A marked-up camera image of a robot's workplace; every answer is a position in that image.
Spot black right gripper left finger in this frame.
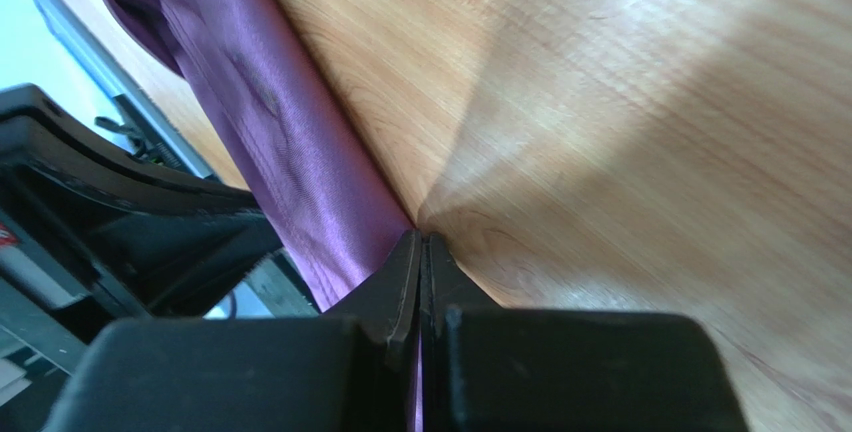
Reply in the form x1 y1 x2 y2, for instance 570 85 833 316
46 230 421 431

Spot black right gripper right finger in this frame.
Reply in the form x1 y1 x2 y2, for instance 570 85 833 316
421 234 748 431

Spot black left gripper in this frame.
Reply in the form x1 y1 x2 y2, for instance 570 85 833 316
1 84 281 343

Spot purple cloth napkin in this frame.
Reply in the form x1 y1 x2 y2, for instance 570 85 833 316
103 0 411 310

